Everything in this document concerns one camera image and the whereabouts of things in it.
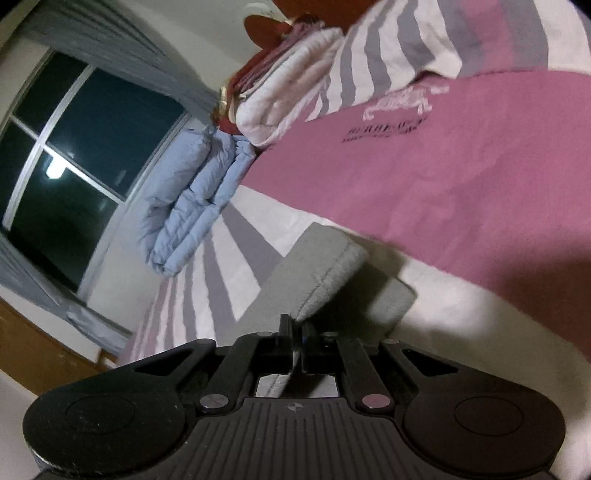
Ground pile of red clothes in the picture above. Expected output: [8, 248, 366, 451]
[215, 14, 324, 137]

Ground wooden chair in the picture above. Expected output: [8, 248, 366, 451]
[95, 346, 122, 372]

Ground striped pillow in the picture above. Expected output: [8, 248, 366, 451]
[314, 0, 591, 123]

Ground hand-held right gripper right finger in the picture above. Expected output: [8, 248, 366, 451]
[301, 322, 460, 411]

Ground white folded blanket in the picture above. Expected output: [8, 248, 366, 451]
[235, 28, 345, 148]

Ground grey pants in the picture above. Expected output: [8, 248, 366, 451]
[217, 222, 416, 398]

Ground light blue folded duvet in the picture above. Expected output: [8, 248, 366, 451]
[139, 127, 257, 278]

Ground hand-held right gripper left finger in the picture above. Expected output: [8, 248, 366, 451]
[124, 314, 296, 412]

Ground window with metal frame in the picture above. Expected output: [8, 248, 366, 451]
[0, 48, 192, 296]

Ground grey curtain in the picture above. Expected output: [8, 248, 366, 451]
[28, 0, 222, 125]
[0, 231, 134, 356]

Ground striped pink bed sheet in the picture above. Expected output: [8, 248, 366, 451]
[117, 69, 591, 480]

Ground brown wooden headboard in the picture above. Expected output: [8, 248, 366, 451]
[244, 0, 384, 49]

